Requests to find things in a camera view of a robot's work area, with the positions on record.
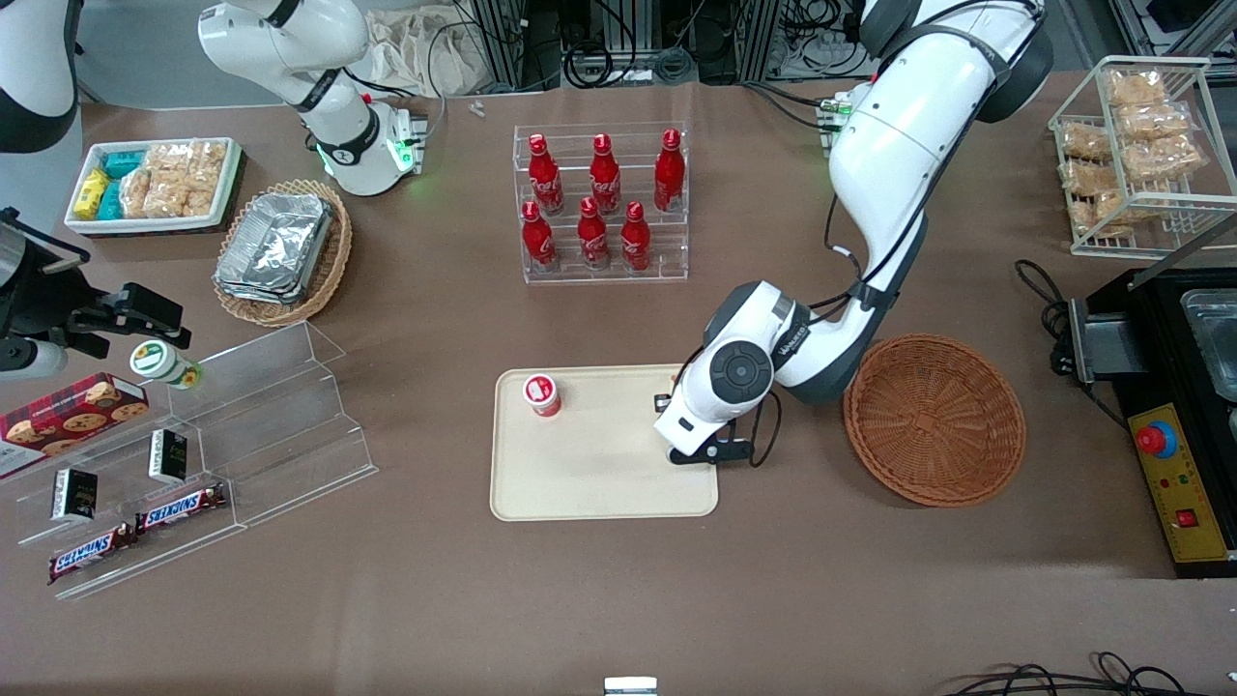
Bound beige plastic tray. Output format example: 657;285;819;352
489;363;720;523

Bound white rectangular snack tray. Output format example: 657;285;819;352
64;137;243;236

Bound oval light wicker basket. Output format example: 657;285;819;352
213;179;354;328

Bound round brown wicker basket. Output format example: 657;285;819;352
843;333;1027;508

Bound metal tray in appliance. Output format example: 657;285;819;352
1181;288;1237;402

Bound green-lidded white bottle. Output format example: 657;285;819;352
129;340;204;392

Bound small black box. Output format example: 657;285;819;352
50;468;99;524
148;429;189;485

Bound red plaid cookie box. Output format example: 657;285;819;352
0;372;151;481

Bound stack of foil trays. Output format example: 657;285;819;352
215;192;335;305

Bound yellow snack packet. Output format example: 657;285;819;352
73;167;111;219

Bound clear acrylic stepped shelf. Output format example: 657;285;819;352
0;321;380;602

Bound red cup with white lid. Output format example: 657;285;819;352
523;373;563;419

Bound snickers chocolate bar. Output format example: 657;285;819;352
135;482;229;536
48;523;139;585

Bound clear acrylic bottle rack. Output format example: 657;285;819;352
512;122;690;285

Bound red cola bottle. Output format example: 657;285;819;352
521;200;558;273
619;201;652;273
653;129;686;214
577;197;612;271
589;133;622;216
527;133;565;216

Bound beige cloth bag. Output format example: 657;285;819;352
362;8;484;98

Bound grey metal appliance flap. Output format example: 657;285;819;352
1068;300;1146;385

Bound brown cracker snack pack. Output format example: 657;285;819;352
1121;135;1204;183
1061;159;1122;197
1060;123;1114;162
1116;101;1192;141
1073;190;1156;238
1107;70;1167;107

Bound black appliance housing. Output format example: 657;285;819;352
1068;268;1237;581

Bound yellow emergency stop control box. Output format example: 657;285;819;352
1128;404;1237;565

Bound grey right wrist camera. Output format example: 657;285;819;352
0;338;69;380

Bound black appliance power cable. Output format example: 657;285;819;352
1015;259;1132;431

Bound coiled black background cables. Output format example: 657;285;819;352
563;39;699;90

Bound black cables at table edge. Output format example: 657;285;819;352
942;652;1237;696

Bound white wire basket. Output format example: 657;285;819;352
1049;56;1237;259

